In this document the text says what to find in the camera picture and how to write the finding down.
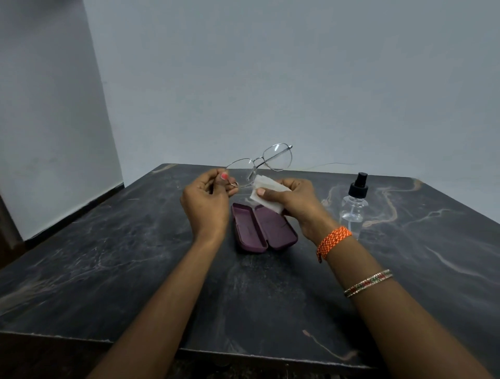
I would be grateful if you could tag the person's left forearm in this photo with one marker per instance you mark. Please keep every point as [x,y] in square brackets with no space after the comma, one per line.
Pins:
[156,304]

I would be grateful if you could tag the person's right forearm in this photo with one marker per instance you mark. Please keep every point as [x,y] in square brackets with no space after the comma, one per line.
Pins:
[390,312]

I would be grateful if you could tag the person's left hand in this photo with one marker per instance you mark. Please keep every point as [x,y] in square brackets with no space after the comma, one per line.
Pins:
[205,203]

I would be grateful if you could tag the person's right thumb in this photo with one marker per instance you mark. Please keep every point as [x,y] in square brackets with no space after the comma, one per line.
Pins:
[269,195]

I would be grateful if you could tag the thin beaded bangle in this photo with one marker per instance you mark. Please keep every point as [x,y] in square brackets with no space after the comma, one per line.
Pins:
[368,282]

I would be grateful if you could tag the person's right hand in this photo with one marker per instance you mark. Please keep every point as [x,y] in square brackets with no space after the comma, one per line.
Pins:
[299,203]

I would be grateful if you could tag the maroon eyeglasses case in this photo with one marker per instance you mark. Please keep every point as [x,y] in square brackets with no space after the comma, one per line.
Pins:
[262,228]

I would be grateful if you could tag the clear spray bottle black nozzle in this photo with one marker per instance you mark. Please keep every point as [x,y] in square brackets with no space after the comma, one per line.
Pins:
[353,209]

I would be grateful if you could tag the person's left thumb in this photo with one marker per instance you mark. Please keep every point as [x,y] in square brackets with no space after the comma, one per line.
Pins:
[225,183]

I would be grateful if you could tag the white cleaning cloth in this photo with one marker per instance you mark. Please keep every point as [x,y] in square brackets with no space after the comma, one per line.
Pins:
[269,195]

